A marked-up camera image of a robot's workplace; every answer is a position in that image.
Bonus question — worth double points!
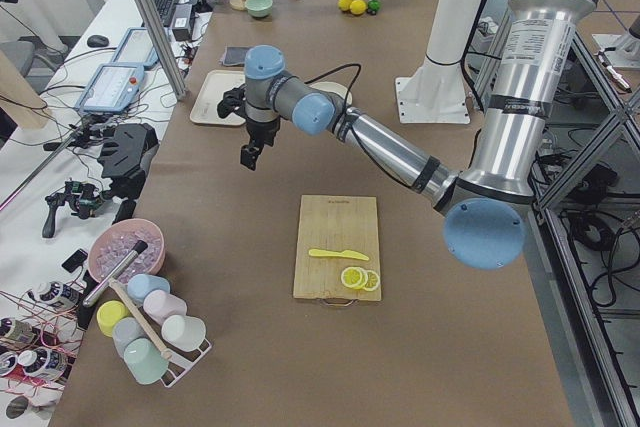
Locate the cream rabbit tray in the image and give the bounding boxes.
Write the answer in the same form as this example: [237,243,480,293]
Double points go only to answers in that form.
[190,70,245,127]

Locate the right teach pendant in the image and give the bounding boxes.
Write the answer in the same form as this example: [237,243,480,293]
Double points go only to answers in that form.
[111,27,159,69]

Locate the white round plate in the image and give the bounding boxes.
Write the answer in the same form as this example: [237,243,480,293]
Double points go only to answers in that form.
[311,81,353,104]

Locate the left teach pendant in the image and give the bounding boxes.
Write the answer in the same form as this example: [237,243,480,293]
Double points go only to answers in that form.
[74,62,145,114]

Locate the white cup rack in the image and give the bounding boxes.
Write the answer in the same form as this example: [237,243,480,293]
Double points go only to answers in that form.
[108,279,214,388]

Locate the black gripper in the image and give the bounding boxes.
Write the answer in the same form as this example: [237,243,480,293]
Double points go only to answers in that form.
[217,84,280,171]

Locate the bamboo cutting board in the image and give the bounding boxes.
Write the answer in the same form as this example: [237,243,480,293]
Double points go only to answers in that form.
[293,195,382,305]

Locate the teach pendant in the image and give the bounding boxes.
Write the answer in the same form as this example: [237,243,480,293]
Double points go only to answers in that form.
[111,27,159,69]
[74,62,145,114]

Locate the grey folded cloth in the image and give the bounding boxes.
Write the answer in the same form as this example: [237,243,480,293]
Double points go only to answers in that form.
[220,46,250,67]

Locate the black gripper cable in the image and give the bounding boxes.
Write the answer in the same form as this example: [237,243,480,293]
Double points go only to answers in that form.
[304,63,364,108]

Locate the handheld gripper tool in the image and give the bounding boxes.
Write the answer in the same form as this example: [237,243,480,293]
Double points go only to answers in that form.
[42,180,108,238]

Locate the mint green bowl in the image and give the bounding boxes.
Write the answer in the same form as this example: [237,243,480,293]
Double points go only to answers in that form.
[245,0,273,19]

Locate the metal muddler stick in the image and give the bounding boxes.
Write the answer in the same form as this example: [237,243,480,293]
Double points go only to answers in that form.
[82,240,148,308]

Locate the yellow lemon front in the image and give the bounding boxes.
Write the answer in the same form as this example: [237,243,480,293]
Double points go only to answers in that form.
[348,0,368,16]

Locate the pink bowl with ice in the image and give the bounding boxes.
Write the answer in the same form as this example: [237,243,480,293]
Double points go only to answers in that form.
[88,218,165,283]

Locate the aluminium frame post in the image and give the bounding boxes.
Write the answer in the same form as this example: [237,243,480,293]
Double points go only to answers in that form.
[134,0,187,101]

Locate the lemon slice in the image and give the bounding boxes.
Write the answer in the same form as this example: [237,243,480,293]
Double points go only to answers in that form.
[362,270,381,292]
[340,266,368,290]

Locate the yellow plastic knife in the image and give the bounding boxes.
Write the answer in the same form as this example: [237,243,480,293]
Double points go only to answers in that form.
[308,248,370,262]

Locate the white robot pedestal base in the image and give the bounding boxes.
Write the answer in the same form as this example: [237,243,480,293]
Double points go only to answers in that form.
[396,0,481,124]

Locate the black computer mouse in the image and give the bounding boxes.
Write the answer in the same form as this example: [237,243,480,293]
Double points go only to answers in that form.
[86,34,110,48]

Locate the yellow lemon near pepper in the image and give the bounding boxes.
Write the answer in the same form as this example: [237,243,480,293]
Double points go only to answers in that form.
[337,0,354,12]

